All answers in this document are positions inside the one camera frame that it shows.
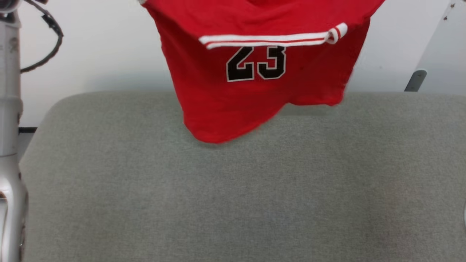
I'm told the red and white basketball jersey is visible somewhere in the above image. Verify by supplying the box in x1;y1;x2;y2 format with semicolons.
138;0;386;144

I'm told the dark grey metal bar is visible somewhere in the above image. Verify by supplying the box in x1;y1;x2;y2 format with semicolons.
404;69;427;92

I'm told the white slanted panel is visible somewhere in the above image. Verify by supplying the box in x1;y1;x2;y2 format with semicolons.
419;0;466;95

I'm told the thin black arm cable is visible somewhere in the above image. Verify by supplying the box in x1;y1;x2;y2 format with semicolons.
20;0;64;73

